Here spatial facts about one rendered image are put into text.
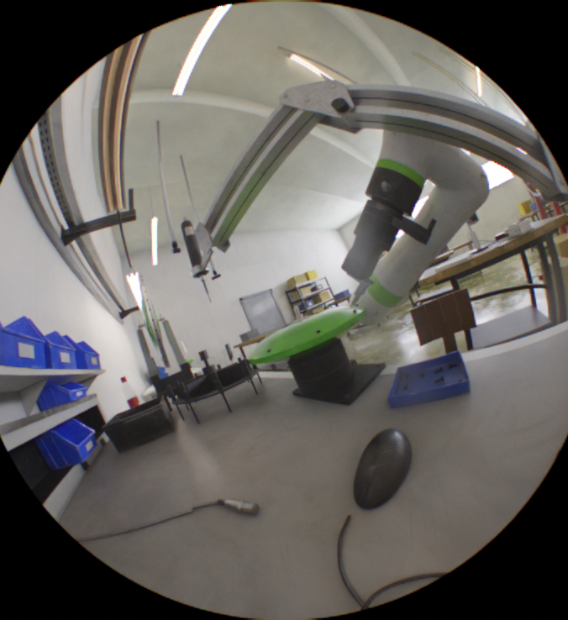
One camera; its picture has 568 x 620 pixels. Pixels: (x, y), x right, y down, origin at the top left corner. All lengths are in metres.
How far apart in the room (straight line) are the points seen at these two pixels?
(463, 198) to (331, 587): 0.51
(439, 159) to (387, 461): 0.41
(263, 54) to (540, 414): 3.51
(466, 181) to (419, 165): 0.10
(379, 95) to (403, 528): 0.48
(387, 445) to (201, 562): 0.24
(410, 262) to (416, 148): 0.24
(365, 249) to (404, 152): 0.18
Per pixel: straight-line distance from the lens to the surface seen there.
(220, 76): 3.31
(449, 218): 0.42
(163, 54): 3.15
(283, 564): 0.23
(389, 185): 0.33
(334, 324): 0.35
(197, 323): 5.13
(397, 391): 0.37
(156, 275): 5.49
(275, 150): 0.37
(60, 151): 1.29
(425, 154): 0.36
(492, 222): 9.30
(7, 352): 0.55
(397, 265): 0.46
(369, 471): 0.21
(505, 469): 0.24
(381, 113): 0.31
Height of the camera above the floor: 1.11
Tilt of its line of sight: 2 degrees up
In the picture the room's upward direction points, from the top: 23 degrees counter-clockwise
